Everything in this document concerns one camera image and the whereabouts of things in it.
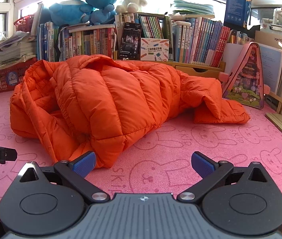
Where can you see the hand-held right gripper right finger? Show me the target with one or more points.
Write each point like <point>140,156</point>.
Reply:
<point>202,165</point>

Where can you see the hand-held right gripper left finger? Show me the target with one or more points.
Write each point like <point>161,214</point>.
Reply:
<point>85,165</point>

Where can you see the orange down jacket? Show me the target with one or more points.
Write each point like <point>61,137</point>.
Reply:
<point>121,99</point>

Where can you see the pink bunny print mat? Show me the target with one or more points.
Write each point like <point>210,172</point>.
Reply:
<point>168,142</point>

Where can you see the large red plastic basket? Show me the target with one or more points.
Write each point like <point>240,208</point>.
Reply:
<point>8,77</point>

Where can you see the wooden book stand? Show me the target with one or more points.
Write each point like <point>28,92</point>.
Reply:
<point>279,119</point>

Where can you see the wooden desk shelf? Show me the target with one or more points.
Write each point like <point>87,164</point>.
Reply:
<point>195,69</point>

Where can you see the pink triangular toy house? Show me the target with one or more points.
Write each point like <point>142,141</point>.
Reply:
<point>247,79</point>

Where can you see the stack of paper booklets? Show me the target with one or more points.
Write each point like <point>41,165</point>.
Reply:
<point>13,49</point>

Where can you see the row of colourful books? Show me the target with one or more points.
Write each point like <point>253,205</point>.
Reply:
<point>86,43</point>

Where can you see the white printed paper sheet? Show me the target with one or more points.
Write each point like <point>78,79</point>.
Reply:
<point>272,64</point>

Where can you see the row of blue red books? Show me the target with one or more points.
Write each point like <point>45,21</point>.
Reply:
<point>203,42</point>

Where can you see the white printer box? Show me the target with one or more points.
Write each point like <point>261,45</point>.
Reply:
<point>154,49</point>

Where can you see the black product box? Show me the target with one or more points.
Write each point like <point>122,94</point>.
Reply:
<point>130,41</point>

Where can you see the small red plastic basket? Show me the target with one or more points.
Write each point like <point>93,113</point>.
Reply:
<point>25,23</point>

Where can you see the brown clipboard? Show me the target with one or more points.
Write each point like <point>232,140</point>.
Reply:
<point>274,38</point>

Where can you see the row of green spine books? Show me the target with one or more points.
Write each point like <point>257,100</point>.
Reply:
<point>153,26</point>

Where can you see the stack of green booklets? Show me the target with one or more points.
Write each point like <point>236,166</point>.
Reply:
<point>193,7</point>

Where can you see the blue carton box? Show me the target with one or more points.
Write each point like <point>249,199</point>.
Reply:
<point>235,6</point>

